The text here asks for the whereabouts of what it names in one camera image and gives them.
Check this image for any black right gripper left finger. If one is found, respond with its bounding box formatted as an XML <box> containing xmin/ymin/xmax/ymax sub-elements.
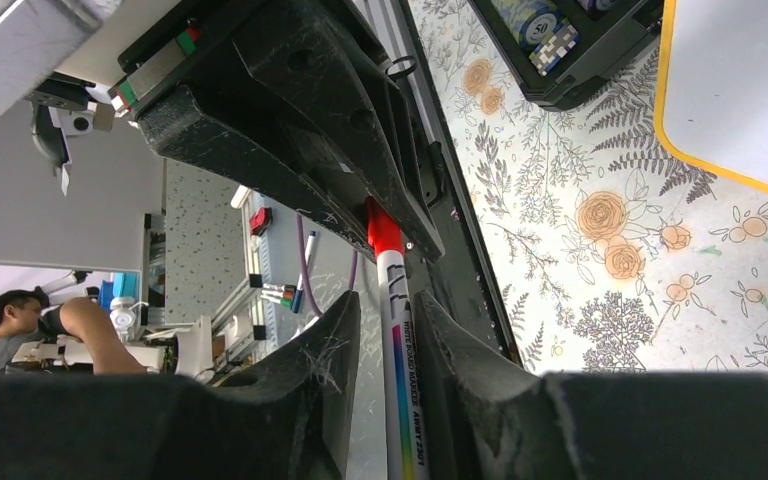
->
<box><xmin>0</xmin><ymin>291</ymin><xmax>361</xmax><ymax>479</ymax></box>

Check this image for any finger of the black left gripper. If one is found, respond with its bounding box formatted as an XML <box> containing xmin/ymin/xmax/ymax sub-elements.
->
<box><xmin>135</xmin><ymin>1</ymin><xmax>445</xmax><ymax>261</ymax></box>

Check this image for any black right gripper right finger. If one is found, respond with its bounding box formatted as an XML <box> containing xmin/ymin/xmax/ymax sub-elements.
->
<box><xmin>412</xmin><ymin>292</ymin><xmax>768</xmax><ymax>479</ymax></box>

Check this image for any white red whiteboard marker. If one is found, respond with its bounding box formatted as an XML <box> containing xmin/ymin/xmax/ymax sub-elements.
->
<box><xmin>365</xmin><ymin>197</ymin><xmax>430</xmax><ymax>479</ymax></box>

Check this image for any yellow framed whiteboard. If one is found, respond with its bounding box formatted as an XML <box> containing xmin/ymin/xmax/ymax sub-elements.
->
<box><xmin>654</xmin><ymin>1</ymin><xmax>768</xmax><ymax>194</ymax></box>

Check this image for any floral patterned table mat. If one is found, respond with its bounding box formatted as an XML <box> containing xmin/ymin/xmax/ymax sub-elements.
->
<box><xmin>409</xmin><ymin>1</ymin><xmax>768</xmax><ymax>374</ymax></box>

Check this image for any black poker chip case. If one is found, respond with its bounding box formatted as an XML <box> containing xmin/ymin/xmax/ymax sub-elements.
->
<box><xmin>470</xmin><ymin>1</ymin><xmax>664</xmax><ymax>111</ymax></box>

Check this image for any person in grey shirt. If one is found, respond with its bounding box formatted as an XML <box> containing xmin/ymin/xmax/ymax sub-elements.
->
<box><xmin>0</xmin><ymin>288</ymin><xmax>148</xmax><ymax>377</ymax></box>

